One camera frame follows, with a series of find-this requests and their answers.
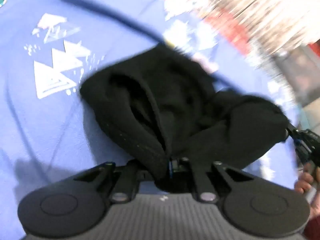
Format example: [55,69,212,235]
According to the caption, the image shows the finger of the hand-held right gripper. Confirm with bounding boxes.
[285,122,303,143]

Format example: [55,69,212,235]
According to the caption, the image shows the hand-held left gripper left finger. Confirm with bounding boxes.
[74,159,140,203]

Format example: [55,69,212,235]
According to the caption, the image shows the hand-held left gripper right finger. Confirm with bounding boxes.
[168,156,253,203]

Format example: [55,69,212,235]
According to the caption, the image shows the black pants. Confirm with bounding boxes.
[79,42,291,193]

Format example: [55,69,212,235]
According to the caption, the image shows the person's right hand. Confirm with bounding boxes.
[294,165,320,213]

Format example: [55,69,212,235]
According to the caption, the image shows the blue printed bed sheet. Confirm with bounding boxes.
[0,0,312,240]

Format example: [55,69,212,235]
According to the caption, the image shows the red and white patterned cloth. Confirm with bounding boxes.
[126,0,320,55]

